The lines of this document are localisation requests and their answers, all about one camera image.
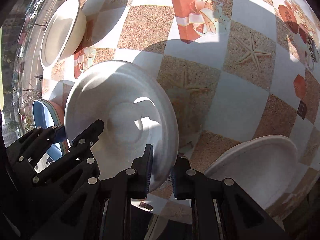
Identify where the white foam bowl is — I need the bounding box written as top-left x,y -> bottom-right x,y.
40,0 -> 87,68
64,60 -> 178,191
204,135 -> 298,210

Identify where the patterned checkered tablecloth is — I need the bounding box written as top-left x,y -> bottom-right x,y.
43,0 -> 319,220

